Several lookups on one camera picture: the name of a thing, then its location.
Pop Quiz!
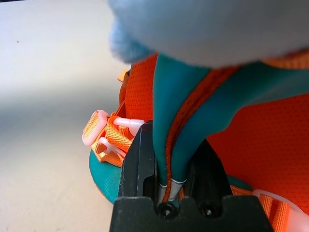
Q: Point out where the orange teal backpack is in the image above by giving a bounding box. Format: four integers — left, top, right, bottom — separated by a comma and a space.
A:
82, 47, 309, 232

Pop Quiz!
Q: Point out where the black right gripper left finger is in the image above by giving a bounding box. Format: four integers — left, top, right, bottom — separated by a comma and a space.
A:
118, 120, 159, 201

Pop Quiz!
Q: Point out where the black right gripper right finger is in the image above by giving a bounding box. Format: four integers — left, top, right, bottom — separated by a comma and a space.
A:
184, 139, 233, 203

